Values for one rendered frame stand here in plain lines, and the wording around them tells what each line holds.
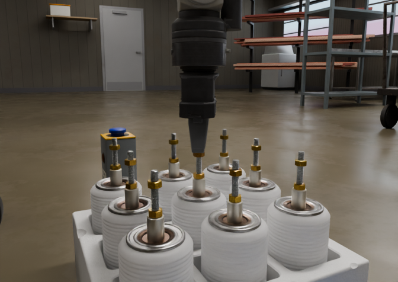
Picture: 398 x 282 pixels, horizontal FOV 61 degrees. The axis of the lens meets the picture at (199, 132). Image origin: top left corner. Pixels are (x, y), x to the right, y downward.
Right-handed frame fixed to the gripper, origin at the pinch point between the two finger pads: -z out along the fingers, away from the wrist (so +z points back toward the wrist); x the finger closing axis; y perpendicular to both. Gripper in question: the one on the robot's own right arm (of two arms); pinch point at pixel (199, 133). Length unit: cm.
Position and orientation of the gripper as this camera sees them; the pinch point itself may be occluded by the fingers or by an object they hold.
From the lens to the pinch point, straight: 57.0
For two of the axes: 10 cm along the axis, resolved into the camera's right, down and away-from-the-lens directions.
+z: 0.0, -9.9, -1.7
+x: -0.7, 1.7, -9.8
